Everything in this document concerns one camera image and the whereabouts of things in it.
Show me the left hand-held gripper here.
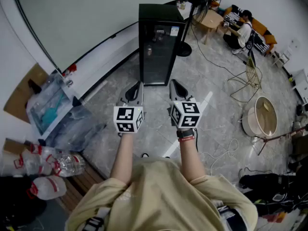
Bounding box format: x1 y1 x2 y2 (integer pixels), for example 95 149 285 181
113 81 145 134

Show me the dark red tripod stand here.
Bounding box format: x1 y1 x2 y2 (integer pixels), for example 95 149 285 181
254 125 308 156

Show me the round wooden table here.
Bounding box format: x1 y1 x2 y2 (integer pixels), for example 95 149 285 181
193 8 224 45

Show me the person's left forearm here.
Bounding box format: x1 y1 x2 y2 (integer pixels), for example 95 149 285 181
109 132 135 185

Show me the teal plastic brush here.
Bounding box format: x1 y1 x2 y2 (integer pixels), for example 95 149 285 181
42 94 64 126

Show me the orange sofa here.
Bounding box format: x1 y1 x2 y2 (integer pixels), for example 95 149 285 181
223 5 278 55

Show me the person in olive shirt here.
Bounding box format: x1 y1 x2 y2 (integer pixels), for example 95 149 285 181
64 156 259 231

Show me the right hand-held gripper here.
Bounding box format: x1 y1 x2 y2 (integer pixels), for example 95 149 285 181
167 79 203 132

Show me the gold wire chair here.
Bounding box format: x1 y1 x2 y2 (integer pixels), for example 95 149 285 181
227 56 263 103

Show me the black smartwatch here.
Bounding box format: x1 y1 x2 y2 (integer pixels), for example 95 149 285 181
177 128 195 139

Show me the black bag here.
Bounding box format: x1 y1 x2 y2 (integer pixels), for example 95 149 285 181
0 176 48 231

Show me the person's right forearm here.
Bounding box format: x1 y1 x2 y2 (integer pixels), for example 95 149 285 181
177 128 206 183

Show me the clear plastic storage bin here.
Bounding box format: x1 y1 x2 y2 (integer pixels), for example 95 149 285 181
25 72 106 151

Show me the small cardboard box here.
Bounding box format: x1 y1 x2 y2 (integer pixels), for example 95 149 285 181
3 138 25 154

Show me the black backpack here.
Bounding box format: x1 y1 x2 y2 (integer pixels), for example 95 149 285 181
239 172 308 216

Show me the white floor cable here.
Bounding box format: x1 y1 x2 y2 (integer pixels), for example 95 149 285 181
201 138 239 175

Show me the black mini fridge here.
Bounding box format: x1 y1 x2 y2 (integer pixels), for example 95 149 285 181
138 3 186 87

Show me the black white striped blanket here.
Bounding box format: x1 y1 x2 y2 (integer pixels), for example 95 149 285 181
226 10 270 54

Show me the black grey harness strap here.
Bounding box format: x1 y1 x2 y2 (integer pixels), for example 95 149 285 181
216 205 248 231
81 207 111 231

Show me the orange folder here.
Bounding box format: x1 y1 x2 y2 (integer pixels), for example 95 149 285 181
262 212 287 223

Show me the white stool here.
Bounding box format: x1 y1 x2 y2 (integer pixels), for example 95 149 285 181
273 49 291 68

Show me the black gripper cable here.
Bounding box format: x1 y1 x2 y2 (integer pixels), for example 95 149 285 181
193 128 199 153

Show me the round beige side table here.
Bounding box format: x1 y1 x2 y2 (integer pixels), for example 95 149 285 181
242 95 278 137

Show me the black power cable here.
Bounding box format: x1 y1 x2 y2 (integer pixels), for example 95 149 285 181
190 23 248 81

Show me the pile of clear plastic bottles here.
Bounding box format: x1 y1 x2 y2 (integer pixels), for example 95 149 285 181
0 143 86 201

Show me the white cabinet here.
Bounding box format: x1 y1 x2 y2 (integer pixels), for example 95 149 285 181
292 68 308 105

